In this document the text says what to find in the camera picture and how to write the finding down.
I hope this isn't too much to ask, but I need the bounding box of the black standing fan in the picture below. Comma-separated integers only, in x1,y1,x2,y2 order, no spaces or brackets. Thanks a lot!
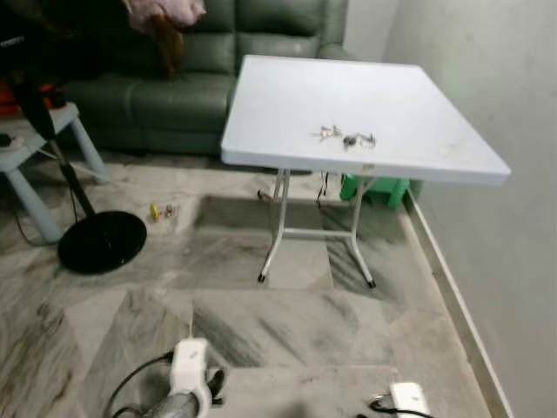
0,33,149,277

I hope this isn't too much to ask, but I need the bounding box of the small yellow toy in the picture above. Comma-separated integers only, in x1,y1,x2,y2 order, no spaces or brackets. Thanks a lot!
149,203,176,221

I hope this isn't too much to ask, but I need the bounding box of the white skirting board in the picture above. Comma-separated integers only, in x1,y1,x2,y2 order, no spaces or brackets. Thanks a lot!
403,186,516,418

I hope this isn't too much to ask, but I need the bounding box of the green plastic box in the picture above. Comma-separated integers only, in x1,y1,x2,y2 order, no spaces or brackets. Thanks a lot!
339,173,411,209

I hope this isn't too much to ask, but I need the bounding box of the grey plastic stool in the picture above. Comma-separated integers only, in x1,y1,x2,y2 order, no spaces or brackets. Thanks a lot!
0,102,111,246

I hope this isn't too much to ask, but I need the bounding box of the silver key bunch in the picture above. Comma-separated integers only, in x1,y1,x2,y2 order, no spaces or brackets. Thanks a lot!
312,125,344,143

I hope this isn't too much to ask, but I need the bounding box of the dark green leather sofa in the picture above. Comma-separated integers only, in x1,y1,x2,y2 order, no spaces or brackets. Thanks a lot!
59,0,351,158

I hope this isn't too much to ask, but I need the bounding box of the white folding table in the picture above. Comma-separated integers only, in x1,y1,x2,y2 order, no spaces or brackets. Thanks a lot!
220,55,512,289

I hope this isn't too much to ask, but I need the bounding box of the orange red item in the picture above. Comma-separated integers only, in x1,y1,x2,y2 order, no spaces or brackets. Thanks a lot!
0,82,69,115

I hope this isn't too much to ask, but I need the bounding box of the brown hanging cloth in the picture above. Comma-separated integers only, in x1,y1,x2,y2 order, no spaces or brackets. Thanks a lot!
154,17,186,80

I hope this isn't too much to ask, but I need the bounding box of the pink cloth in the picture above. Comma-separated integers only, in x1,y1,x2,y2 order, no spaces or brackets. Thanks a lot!
121,0,208,35

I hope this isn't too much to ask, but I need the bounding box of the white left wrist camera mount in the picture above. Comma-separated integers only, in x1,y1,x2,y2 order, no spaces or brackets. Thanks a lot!
169,338,213,412

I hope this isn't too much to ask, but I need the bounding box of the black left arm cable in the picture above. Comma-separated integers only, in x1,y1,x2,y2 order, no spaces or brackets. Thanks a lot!
104,351,176,418

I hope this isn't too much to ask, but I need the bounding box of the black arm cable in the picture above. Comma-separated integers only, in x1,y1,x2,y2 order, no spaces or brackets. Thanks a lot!
104,351,176,418
368,394,410,416

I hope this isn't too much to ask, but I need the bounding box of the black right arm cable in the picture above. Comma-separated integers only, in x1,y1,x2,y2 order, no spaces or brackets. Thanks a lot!
368,394,410,416

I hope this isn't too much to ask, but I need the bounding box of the dark key fob with ring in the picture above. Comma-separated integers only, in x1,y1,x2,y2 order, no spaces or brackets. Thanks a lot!
343,131,378,152

